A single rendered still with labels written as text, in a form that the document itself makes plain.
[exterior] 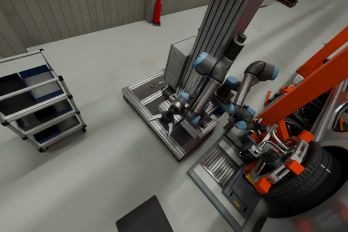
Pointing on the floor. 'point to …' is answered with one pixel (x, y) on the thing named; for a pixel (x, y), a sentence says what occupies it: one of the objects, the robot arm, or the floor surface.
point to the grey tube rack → (38, 104)
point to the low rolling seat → (145, 218)
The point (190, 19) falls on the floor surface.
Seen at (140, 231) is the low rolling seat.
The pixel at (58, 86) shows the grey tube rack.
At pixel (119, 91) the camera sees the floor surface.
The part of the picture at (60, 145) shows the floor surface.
